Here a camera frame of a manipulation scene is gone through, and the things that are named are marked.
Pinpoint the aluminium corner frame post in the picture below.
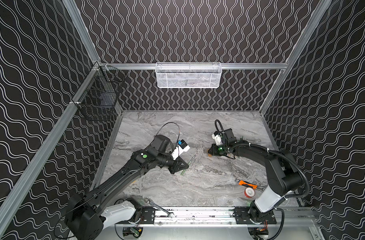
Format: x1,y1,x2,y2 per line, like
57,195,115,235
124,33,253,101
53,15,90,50
259,0,332,116
62,0,100,63

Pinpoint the aluminium corner frame post left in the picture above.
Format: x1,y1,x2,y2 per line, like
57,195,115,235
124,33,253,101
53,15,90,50
62,0,100,63

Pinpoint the orange handled utility knife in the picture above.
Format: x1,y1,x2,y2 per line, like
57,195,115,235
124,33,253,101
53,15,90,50
236,180,257,190

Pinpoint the silver wrench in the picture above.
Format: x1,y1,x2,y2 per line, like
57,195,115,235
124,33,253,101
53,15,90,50
144,198,174,218

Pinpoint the black wire basket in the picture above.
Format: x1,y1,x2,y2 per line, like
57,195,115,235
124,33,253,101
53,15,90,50
75,64,127,122

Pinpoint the aluminium corner frame post right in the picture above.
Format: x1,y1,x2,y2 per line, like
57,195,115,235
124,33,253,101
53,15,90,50
259,0,332,116

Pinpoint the white wire mesh basket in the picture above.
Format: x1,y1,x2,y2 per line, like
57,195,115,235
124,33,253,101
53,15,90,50
155,62,222,89

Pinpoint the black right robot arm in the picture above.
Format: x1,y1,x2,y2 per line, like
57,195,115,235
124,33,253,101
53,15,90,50
208,140,310,214

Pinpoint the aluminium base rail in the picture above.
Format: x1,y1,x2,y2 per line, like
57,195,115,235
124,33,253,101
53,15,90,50
140,206,315,227

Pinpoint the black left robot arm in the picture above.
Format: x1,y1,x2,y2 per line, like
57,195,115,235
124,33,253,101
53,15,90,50
63,135,190,240

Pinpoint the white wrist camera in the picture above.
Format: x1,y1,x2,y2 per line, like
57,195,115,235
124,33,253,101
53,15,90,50
171,140,190,160
212,129,236,146

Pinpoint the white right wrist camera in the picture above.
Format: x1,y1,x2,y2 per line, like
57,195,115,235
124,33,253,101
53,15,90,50
212,129,236,146

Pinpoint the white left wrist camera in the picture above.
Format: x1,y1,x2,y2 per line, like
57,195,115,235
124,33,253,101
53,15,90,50
171,140,190,160

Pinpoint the red white tape roll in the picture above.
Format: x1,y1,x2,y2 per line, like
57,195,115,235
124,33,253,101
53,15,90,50
244,188,255,198

